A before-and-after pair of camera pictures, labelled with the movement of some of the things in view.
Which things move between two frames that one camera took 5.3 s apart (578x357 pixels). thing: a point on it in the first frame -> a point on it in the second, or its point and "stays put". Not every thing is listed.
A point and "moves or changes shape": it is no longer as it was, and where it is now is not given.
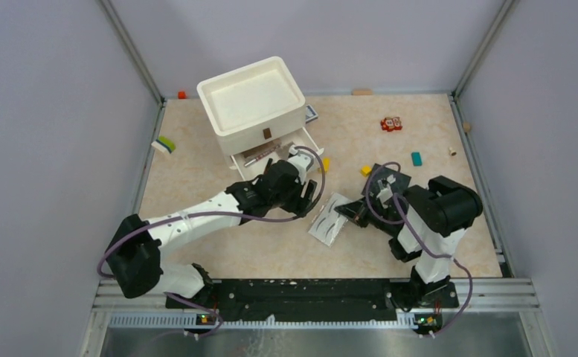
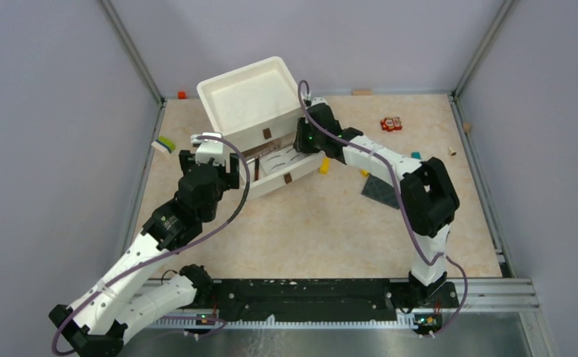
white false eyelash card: x=329 y=222 moves or changes shape
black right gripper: x=357 y=210 -> x=300 y=143
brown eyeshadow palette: x=261 y=150 stays put
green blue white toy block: x=164 y=144 stays put
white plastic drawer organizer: x=258 y=113 stays put
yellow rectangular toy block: x=326 y=164 stays put
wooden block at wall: x=364 y=91 stays put
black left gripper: x=300 y=204 -> x=230 y=178
